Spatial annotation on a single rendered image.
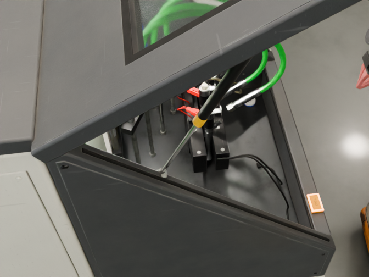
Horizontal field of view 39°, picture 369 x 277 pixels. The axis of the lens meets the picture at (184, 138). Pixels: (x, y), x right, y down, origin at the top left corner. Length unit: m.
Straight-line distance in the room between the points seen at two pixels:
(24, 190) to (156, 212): 0.25
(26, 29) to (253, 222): 0.59
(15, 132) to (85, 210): 0.24
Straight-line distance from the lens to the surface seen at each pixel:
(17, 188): 0.92
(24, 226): 1.04
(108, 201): 0.96
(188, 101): 1.47
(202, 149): 1.39
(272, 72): 1.64
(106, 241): 1.09
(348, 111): 2.86
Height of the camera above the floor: 2.10
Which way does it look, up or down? 53 degrees down
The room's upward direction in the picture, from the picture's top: 3 degrees counter-clockwise
